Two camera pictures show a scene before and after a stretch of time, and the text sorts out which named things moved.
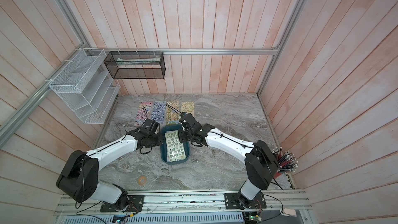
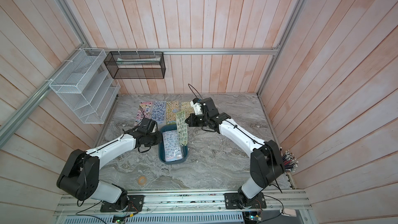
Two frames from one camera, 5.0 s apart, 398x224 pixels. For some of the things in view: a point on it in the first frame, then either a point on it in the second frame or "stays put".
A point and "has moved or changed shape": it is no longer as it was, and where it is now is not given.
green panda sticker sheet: (187, 107) stays put
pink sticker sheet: (144, 111) stays put
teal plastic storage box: (186, 145) stays put
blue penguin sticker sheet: (158, 111) stays put
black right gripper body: (184, 136) -> (200, 121)
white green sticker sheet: (174, 150) has moved or changed shape
